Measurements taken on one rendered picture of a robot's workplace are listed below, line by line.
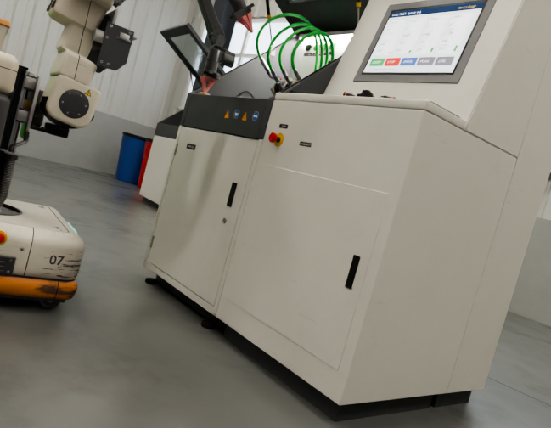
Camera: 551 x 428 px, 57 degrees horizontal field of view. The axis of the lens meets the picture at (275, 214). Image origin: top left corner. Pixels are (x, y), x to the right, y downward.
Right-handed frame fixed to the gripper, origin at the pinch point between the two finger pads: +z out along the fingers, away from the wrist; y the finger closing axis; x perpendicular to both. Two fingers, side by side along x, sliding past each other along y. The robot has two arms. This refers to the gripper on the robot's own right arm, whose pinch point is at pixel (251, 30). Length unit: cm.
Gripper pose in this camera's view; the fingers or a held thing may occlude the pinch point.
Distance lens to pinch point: 221.7
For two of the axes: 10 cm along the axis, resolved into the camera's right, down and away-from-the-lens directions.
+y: 8.0, -5.5, 2.4
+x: -3.9, -1.6, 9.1
